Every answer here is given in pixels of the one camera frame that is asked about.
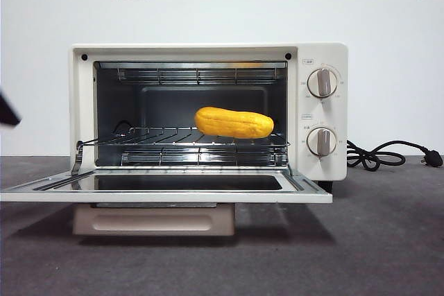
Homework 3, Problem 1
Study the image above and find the oven door with glass window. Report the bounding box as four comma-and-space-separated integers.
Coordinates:
0, 167, 333, 237

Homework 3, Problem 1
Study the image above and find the yellow corn cob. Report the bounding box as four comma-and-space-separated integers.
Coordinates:
194, 106, 275, 139

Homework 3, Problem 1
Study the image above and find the beige oven knob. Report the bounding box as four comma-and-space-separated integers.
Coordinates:
307, 68, 338, 98
307, 126, 338, 157

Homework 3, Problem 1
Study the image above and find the cream toaster oven body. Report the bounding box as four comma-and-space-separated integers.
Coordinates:
71, 42, 348, 193

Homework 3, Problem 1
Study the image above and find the metal wire oven rack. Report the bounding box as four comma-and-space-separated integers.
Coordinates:
75, 125, 291, 148

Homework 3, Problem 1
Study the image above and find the black power cable with plug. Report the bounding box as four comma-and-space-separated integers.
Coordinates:
345, 139, 444, 172

